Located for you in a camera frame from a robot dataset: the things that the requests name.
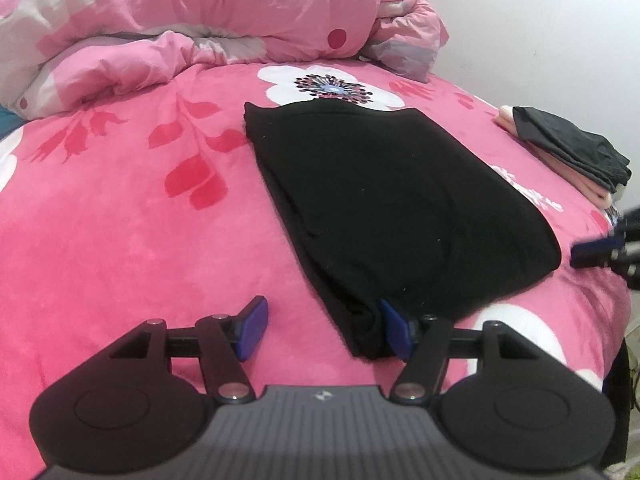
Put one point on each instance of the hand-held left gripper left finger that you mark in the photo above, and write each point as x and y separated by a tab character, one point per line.
254	327

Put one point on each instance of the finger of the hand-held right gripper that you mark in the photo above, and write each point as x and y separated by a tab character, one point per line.
592	252

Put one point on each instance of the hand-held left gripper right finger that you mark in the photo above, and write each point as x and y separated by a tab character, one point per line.
397	332

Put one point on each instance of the black printed T-shirt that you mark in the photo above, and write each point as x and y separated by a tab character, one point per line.
390	200

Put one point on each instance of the pale pink folded garment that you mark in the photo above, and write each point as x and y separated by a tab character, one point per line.
575	177

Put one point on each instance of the dark grey folded garment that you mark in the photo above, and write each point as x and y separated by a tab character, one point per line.
570	142

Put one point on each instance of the pink floral bed sheet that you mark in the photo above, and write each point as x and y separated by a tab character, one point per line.
125	240

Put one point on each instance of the pink and white comforter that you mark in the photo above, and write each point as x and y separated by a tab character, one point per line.
200	10

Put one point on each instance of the blue patterned quilt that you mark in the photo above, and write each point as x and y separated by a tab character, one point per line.
6	119

